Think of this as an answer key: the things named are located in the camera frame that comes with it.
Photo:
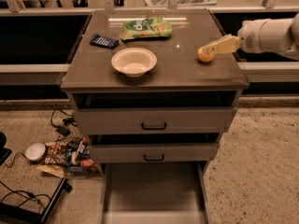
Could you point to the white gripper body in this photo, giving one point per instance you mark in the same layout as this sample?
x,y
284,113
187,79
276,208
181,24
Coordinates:
x,y
248,36

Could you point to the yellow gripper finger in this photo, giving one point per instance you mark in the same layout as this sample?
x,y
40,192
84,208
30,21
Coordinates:
x,y
224,45

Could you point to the orange fruit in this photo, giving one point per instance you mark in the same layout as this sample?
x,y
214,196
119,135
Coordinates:
x,y
204,55

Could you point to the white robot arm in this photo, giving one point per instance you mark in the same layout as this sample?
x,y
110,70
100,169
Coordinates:
x,y
280,36

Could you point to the top grey drawer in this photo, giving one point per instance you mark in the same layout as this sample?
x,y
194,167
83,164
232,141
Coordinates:
x,y
154,120

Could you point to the grey drawer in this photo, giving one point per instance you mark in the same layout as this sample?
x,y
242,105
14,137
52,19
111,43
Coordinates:
x,y
153,152
154,120
154,193

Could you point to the grey drawer cabinet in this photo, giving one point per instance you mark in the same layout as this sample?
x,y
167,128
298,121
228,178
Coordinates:
x,y
178,80

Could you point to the bottom grey drawer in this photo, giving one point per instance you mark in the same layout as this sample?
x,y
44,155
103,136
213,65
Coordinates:
x,y
154,193

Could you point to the middle grey drawer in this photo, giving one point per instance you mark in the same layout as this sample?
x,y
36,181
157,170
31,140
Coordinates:
x,y
153,152

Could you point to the green chip bag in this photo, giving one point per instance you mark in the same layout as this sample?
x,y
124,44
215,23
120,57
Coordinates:
x,y
146,28

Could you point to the blue snack packet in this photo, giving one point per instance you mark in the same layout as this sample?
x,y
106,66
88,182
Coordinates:
x,y
103,41

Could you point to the black metal stand base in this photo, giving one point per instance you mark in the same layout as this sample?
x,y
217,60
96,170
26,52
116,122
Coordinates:
x,y
31,208

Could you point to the wire basket of snacks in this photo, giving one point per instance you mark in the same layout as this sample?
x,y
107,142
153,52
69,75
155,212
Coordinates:
x,y
68,156

